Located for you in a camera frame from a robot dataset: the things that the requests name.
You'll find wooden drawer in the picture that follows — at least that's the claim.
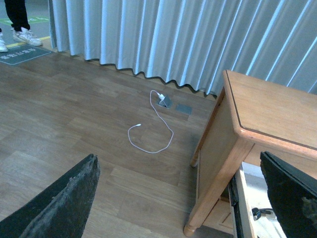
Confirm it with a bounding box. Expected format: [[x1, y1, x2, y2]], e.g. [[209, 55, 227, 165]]
[[228, 162, 286, 238]]

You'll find black charger cable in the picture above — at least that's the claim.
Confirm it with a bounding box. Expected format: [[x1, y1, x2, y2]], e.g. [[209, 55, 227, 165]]
[[251, 207, 274, 221]]

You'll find white cable on floor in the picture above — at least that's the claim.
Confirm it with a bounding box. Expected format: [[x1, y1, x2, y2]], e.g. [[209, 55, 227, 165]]
[[127, 90, 174, 154]]

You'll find white wall plug adapter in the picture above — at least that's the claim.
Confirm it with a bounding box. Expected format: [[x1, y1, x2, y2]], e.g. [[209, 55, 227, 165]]
[[158, 94, 165, 100]]

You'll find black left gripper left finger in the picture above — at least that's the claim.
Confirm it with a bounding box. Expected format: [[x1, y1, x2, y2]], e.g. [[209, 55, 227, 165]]
[[0, 154, 101, 238]]

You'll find open floor socket box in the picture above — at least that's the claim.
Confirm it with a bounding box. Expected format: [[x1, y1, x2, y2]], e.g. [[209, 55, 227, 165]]
[[157, 96, 172, 109]]

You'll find light grey curtain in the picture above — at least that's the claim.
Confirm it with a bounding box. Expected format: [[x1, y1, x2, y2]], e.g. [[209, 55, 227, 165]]
[[49, 0, 317, 95]]

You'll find light wooden nightstand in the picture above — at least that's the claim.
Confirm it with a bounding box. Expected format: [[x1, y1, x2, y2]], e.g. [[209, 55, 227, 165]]
[[183, 70, 317, 236]]

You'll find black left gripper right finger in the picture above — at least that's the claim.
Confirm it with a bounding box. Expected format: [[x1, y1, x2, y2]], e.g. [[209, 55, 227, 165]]
[[260, 151, 317, 238]]

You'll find white charger plug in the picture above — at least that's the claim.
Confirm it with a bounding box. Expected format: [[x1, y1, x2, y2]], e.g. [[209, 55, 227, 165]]
[[262, 209, 276, 219]]

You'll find green floor sign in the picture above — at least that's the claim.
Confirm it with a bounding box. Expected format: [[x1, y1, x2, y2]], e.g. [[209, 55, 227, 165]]
[[0, 45, 52, 65]]

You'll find person in black trousers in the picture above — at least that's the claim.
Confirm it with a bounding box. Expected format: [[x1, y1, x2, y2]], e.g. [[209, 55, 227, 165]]
[[4, 0, 43, 47]]

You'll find closed floor socket cover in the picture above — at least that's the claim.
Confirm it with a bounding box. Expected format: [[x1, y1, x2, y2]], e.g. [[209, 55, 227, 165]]
[[175, 104, 192, 115]]

